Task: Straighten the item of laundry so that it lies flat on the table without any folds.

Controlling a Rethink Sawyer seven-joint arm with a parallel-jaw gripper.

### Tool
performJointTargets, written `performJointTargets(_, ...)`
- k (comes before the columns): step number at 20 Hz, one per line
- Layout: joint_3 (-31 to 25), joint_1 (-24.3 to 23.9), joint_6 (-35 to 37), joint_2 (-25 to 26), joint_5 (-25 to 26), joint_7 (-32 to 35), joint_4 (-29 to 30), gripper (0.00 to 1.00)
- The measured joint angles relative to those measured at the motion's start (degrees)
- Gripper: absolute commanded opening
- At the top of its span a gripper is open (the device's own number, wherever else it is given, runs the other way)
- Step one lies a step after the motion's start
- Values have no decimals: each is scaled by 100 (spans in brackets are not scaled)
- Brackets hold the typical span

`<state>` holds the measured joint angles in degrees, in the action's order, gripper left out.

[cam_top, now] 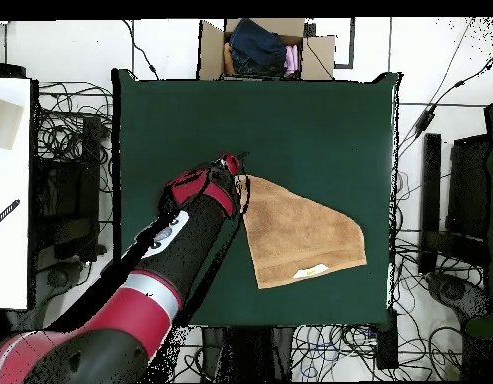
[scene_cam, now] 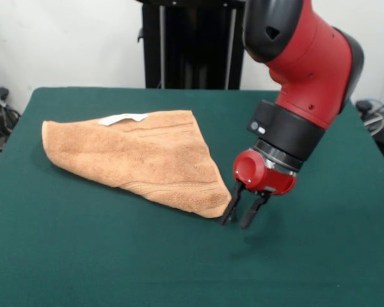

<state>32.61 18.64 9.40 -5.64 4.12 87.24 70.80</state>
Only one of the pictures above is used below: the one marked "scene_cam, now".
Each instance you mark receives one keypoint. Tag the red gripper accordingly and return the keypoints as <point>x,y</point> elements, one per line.
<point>259,176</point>

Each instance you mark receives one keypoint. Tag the tan terry towel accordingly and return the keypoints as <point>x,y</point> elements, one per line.
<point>140,160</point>

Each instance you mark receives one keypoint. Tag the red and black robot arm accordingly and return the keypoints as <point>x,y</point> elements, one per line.
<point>307,64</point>

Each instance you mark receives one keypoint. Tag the dark green table cloth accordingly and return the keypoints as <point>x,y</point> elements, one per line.
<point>83,256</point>

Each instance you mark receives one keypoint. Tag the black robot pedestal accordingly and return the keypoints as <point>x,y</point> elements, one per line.
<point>195,44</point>

